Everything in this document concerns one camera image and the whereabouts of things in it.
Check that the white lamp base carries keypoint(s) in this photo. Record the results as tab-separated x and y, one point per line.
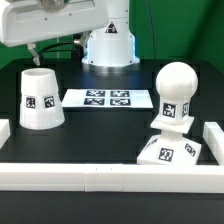
170	147

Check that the white marker tag sheet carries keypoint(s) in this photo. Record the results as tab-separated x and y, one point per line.
102	98

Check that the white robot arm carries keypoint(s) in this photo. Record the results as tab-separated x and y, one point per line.
112	45

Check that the white left fence wall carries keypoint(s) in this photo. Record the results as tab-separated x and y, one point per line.
4	131

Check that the white lamp shade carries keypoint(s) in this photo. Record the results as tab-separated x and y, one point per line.
40	106

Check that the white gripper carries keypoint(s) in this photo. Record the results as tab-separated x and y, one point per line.
28	21

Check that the white front fence wall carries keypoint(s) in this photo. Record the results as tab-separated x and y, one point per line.
111	178

